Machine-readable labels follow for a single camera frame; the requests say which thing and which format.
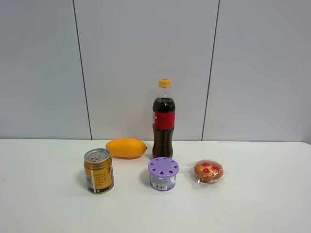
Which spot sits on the gold energy drink can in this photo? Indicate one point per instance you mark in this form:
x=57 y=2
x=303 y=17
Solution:
x=98 y=171

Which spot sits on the yellow mango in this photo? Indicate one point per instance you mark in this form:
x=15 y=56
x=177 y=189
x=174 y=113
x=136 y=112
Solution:
x=128 y=148

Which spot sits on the wrapped strawberry muffin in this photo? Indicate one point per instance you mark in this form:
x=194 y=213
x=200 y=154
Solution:
x=204 y=172

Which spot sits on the cola bottle yellow cap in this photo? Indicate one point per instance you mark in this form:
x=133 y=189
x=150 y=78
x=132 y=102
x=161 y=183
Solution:
x=163 y=121

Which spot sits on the purple air freshener tub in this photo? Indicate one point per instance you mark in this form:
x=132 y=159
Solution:
x=163 y=172

